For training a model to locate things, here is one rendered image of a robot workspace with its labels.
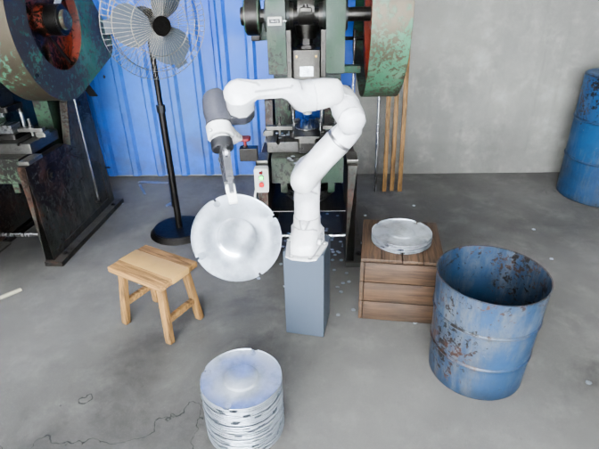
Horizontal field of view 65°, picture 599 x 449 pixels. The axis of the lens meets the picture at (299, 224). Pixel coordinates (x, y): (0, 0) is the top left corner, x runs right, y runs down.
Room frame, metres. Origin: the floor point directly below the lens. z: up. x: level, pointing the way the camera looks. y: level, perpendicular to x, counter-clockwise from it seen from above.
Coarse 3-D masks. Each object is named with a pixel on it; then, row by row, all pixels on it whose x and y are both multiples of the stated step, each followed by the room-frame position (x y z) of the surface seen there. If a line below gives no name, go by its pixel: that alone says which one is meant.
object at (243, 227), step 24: (216, 216) 1.34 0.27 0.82; (240, 216) 1.36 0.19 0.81; (264, 216) 1.37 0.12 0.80; (192, 240) 1.27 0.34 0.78; (216, 240) 1.29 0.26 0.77; (240, 240) 1.30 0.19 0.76; (264, 240) 1.32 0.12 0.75; (216, 264) 1.23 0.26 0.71; (240, 264) 1.25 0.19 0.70; (264, 264) 1.26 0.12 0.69
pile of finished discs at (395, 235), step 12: (372, 228) 2.03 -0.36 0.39; (384, 228) 2.04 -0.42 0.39; (396, 228) 2.03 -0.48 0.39; (408, 228) 2.03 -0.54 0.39; (420, 228) 2.03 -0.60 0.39; (372, 240) 1.98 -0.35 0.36; (384, 240) 1.93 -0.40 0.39; (396, 240) 1.92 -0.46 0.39; (408, 240) 1.92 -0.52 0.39; (420, 240) 1.92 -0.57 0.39; (396, 252) 1.86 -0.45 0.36; (408, 252) 1.85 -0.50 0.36
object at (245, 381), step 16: (240, 352) 1.35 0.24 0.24; (256, 352) 1.35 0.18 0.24; (208, 368) 1.27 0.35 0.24; (224, 368) 1.27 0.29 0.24; (240, 368) 1.26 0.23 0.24; (256, 368) 1.27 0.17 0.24; (272, 368) 1.27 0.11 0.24; (208, 384) 1.20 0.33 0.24; (224, 384) 1.19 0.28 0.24; (240, 384) 1.19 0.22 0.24; (256, 384) 1.19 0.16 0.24; (208, 400) 1.12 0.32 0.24; (224, 400) 1.12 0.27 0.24; (240, 400) 1.12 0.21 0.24; (256, 400) 1.12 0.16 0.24
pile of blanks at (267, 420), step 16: (272, 400) 1.13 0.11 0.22; (208, 416) 1.13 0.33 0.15; (224, 416) 1.09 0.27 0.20; (240, 416) 1.08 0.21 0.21; (256, 416) 1.10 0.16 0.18; (272, 416) 1.13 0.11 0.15; (208, 432) 1.16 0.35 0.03; (224, 432) 1.09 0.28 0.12; (240, 432) 1.09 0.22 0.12; (256, 432) 1.10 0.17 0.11; (272, 432) 1.13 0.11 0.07; (224, 448) 1.09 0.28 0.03; (240, 448) 1.08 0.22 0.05; (256, 448) 1.09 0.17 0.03
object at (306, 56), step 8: (296, 48) 2.61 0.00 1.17; (304, 48) 2.58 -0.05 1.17; (312, 48) 2.59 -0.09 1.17; (320, 48) 2.59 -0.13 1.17; (296, 56) 2.53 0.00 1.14; (304, 56) 2.53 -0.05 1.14; (312, 56) 2.53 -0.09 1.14; (320, 56) 2.53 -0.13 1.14; (296, 64) 2.54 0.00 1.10; (304, 64) 2.54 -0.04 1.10; (312, 64) 2.53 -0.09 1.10; (320, 64) 2.53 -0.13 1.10; (296, 72) 2.54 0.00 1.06; (304, 72) 2.53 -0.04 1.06; (312, 72) 2.53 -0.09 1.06; (320, 72) 2.53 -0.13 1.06
